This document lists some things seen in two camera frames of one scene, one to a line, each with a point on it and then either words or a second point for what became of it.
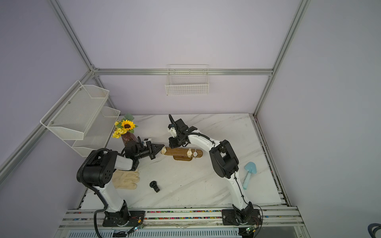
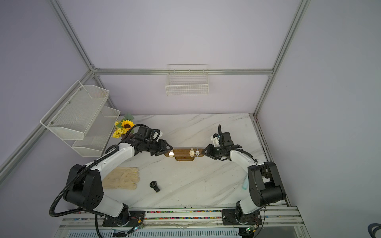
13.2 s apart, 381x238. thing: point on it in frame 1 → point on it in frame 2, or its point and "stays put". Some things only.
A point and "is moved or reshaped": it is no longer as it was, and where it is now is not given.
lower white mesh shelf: (98, 134) stays put
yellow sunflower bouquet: (123, 126) stays put
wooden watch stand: (181, 154) stays put
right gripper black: (173, 144) → (210, 152)
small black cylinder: (153, 184) stays put
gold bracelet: (163, 150) is moved or reshaped
